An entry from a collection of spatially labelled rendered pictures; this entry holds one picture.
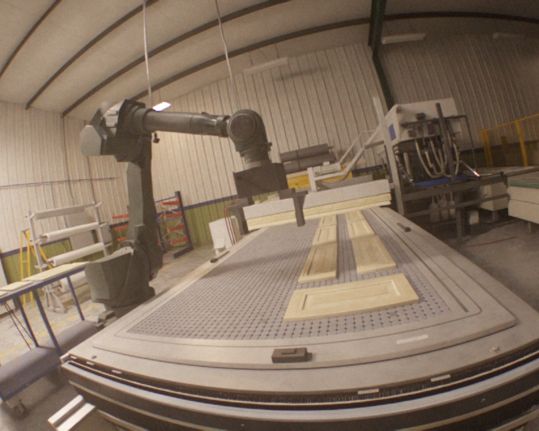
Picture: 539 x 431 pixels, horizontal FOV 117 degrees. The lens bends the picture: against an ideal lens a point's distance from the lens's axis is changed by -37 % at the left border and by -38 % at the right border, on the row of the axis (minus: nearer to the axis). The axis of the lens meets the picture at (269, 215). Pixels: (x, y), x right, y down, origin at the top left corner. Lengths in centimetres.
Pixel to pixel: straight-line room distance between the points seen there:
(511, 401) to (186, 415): 92
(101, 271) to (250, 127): 131
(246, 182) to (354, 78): 739
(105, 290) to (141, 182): 80
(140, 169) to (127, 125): 38
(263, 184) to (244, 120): 31
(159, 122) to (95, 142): 49
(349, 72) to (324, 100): 124
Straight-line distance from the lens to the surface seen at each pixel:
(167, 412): 93
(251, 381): 80
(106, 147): 176
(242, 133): 123
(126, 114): 182
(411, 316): 92
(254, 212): 377
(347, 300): 104
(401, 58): 899
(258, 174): 123
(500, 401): 84
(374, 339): 82
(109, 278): 184
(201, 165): 898
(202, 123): 142
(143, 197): 200
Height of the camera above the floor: 135
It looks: 5 degrees down
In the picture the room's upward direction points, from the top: 12 degrees counter-clockwise
